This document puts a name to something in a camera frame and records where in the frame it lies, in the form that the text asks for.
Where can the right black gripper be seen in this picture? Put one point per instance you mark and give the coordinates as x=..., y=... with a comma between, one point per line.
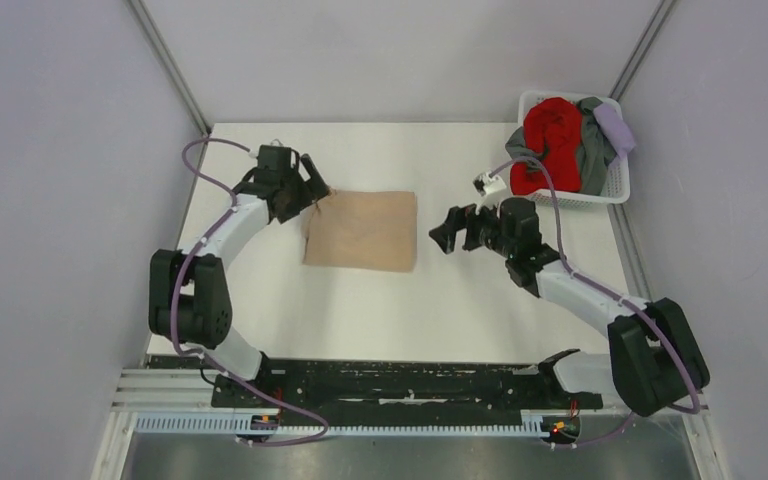
x=459, y=218

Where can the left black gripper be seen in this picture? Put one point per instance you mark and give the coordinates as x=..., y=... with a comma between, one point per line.
x=309, y=190

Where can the beige t shirt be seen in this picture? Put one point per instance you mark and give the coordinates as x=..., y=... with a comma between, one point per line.
x=363, y=230

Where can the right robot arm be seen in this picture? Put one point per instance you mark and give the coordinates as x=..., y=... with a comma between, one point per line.
x=654, y=360

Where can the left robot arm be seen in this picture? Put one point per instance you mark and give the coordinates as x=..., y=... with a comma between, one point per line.
x=189, y=300

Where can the red t shirt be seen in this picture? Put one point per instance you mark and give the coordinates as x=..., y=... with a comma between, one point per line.
x=551, y=132

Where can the grey t shirt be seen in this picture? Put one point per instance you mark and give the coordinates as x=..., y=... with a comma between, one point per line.
x=594, y=156

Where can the white plastic laundry basket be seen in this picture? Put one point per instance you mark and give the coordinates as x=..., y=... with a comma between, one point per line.
x=616, y=189

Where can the lilac t shirt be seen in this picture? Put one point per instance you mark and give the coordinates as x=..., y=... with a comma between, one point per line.
x=615, y=129

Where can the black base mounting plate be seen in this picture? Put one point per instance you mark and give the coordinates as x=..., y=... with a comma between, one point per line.
x=412, y=394

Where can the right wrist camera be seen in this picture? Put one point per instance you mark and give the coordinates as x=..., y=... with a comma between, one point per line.
x=489, y=184

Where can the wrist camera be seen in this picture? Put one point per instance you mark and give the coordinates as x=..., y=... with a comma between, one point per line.
x=489, y=184
x=272, y=145

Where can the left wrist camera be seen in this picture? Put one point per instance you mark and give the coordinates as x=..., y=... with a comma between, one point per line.
x=272, y=145

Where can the white slotted cable duct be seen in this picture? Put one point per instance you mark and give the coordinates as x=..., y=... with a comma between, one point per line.
x=248, y=422

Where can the left corner wall profile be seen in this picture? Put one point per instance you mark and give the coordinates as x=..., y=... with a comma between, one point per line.
x=163, y=54

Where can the corner wall profile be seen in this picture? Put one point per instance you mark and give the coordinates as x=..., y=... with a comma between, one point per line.
x=163, y=54
x=657, y=21

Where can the aluminium frame rail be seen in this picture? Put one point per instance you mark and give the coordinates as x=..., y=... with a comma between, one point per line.
x=192, y=389

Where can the right corner wall profile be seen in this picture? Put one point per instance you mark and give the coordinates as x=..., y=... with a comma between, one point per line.
x=657, y=21

